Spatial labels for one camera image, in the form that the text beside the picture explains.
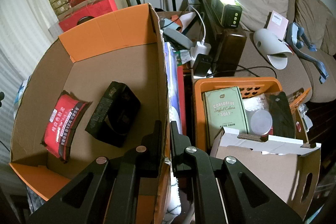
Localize black power adapter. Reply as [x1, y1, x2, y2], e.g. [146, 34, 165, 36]
[193, 53, 213, 77]

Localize white curtain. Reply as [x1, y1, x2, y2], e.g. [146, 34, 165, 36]
[1, 0, 58, 196]

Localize brown sofa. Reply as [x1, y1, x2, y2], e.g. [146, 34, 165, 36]
[234, 0, 335, 103]

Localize red snack packet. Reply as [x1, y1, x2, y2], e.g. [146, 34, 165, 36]
[41, 91, 90, 163]

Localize white cable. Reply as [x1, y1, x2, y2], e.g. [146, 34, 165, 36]
[187, 4, 207, 44]

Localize blue grey handheld tool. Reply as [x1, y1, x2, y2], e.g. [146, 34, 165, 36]
[285, 21, 329, 84]

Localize green Colorful Soft box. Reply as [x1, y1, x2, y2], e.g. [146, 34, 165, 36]
[202, 86, 249, 147]

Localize black pouch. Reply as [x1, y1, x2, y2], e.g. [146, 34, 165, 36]
[266, 92, 296, 139]

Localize black printed small box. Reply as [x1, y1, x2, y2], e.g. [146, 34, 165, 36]
[85, 81, 141, 148]

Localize orange plastic basket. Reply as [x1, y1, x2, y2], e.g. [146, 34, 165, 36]
[194, 77, 321, 156]

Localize brown white cardboard box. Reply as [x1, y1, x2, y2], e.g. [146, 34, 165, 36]
[210, 127, 321, 218]

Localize clear round lidded container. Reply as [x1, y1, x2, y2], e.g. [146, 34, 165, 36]
[247, 109, 273, 136]

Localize pink white booklet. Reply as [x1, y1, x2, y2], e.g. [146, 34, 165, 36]
[266, 10, 289, 40]

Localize orange cardboard box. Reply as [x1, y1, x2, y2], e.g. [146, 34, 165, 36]
[8, 3, 173, 224]

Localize stacked gold boxes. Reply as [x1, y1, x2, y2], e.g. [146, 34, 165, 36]
[49, 0, 71, 16]

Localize red Collection gift bag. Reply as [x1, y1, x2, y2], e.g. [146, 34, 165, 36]
[59, 0, 118, 32]

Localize white power adapter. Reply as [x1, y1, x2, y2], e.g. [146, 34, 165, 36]
[190, 42, 211, 67]

